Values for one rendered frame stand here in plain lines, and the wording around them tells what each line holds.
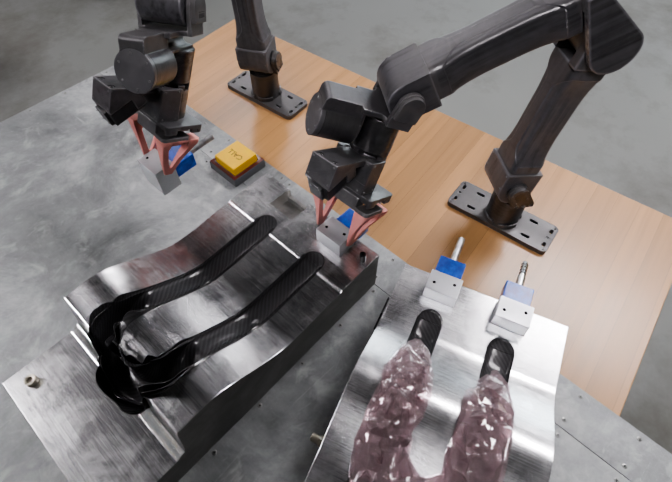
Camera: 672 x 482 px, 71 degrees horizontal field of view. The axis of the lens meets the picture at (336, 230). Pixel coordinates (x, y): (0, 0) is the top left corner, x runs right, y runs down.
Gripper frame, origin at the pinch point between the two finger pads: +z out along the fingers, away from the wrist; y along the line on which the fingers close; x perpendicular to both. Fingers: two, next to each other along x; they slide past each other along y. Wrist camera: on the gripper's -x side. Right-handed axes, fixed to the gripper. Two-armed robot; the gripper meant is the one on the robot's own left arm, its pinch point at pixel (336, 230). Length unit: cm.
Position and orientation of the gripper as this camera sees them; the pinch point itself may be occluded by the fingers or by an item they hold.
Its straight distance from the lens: 75.0
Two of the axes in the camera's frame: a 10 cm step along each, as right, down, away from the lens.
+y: 7.4, 5.4, -4.0
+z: -3.4, 8.1, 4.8
